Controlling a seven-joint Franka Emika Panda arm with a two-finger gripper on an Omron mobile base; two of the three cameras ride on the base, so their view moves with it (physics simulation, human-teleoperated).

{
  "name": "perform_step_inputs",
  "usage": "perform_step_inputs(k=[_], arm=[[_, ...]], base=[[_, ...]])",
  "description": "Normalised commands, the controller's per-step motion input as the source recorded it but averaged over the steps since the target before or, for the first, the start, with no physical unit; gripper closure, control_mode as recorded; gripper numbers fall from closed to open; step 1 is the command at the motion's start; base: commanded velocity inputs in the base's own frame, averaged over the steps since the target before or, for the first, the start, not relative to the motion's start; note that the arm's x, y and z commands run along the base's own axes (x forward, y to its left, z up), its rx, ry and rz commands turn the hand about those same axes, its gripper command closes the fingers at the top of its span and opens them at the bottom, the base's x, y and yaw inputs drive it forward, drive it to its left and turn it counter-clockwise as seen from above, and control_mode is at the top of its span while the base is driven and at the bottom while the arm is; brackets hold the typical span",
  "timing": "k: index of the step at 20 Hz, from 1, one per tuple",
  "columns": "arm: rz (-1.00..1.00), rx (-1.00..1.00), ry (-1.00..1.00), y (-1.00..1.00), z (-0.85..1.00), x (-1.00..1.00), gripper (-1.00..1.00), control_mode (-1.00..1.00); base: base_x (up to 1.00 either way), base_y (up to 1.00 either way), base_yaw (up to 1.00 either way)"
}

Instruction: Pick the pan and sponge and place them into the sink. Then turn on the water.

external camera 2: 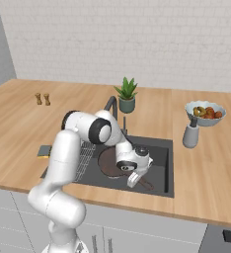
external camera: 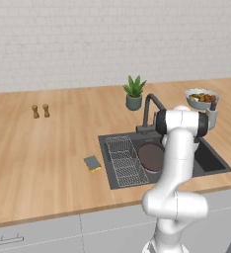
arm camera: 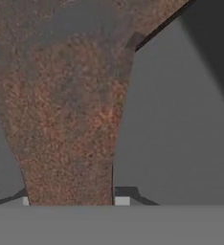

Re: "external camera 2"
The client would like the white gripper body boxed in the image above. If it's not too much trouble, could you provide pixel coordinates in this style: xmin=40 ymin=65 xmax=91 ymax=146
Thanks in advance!
xmin=126 ymin=168 xmax=145 ymax=189

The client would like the green plant in grey pot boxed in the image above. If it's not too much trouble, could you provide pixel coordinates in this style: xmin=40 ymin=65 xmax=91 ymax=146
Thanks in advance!
xmin=113 ymin=76 xmax=139 ymax=115

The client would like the red fruit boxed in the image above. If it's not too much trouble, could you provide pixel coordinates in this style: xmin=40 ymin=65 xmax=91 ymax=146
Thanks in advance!
xmin=204 ymin=106 xmax=216 ymax=120

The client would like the dark grey sink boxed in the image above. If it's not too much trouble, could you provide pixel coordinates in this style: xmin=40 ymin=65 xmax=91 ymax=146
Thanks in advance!
xmin=39 ymin=132 xmax=176 ymax=199

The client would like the pale grey cupboard door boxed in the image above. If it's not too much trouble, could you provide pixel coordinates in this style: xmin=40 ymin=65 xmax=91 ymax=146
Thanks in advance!
xmin=103 ymin=208 xmax=208 ymax=253
xmin=75 ymin=203 xmax=106 ymax=253

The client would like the dark grey tap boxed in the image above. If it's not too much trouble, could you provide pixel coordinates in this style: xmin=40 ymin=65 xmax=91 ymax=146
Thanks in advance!
xmin=103 ymin=95 xmax=128 ymax=136

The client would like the grey dishwasher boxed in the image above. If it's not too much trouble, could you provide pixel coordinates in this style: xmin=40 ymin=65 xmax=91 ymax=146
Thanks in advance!
xmin=197 ymin=222 xmax=231 ymax=253

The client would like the brown pan with handle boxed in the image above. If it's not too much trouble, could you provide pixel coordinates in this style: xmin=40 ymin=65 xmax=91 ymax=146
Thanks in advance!
xmin=97 ymin=145 xmax=156 ymax=193

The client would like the grey and yellow sponge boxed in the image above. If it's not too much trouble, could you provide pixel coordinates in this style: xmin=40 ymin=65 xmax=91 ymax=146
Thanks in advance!
xmin=37 ymin=144 xmax=53 ymax=160

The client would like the grey wire sink rack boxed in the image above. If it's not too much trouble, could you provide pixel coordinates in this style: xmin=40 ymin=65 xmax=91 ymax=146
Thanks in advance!
xmin=74 ymin=139 xmax=98 ymax=183

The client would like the green and yellow fruit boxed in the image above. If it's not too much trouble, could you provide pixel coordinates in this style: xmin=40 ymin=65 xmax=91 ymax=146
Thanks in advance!
xmin=192 ymin=106 xmax=207 ymax=118

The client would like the pale grey drawer stack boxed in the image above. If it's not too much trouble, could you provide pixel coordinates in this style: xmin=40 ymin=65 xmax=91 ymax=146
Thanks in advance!
xmin=0 ymin=186 xmax=52 ymax=253

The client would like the pale blue bowl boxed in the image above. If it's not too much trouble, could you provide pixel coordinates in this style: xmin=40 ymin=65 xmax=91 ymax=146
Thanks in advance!
xmin=184 ymin=100 xmax=227 ymax=128

